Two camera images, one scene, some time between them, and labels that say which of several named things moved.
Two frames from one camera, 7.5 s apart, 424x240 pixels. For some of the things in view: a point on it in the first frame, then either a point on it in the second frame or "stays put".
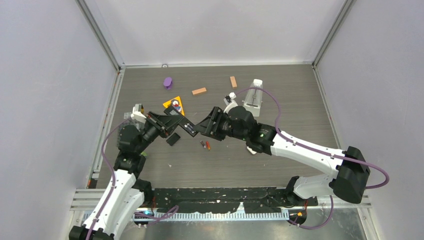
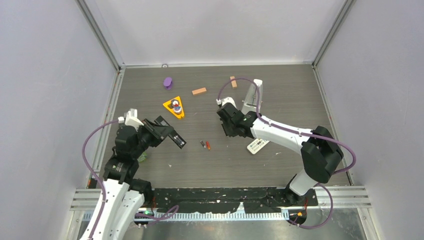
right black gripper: (206, 127) → (230, 133)
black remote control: (185, 123) → (174, 135)
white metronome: (254, 98) stays put
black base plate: (261, 199) stays put
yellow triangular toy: (176, 102) stays put
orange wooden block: (199, 91) stays put
